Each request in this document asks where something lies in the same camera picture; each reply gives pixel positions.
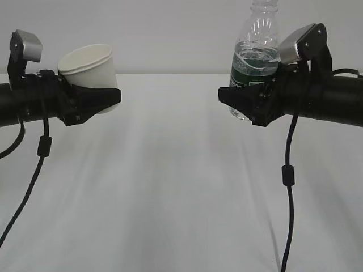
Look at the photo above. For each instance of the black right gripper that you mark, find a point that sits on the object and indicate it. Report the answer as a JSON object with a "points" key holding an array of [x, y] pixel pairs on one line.
{"points": [[264, 103]]}

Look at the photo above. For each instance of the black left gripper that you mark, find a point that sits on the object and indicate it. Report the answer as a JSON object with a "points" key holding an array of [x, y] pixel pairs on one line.
{"points": [[73, 105]]}

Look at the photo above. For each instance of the white paper cup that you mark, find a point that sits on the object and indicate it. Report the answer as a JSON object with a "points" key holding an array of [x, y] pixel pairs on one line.
{"points": [[90, 66]]}

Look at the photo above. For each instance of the clear green-label water bottle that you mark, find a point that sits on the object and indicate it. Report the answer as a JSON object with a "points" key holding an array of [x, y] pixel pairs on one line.
{"points": [[256, 56]]}

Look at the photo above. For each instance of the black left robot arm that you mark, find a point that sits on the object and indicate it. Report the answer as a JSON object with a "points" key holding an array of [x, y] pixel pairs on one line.
{"points": [[21, 103]]}

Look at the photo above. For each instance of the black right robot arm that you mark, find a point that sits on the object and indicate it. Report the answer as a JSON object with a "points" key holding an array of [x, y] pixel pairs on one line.
{"points": [[334, 99]]}

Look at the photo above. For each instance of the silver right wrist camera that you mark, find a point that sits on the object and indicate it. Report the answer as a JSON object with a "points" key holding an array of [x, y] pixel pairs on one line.
{"points": [[308, 43]]}

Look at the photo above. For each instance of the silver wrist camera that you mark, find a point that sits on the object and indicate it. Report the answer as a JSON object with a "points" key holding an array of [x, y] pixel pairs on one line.
{"points": [[24, 46], [308, 43]]}

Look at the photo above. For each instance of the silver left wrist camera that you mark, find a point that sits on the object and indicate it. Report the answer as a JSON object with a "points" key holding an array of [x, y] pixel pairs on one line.
{"points": [[24, 46]]}

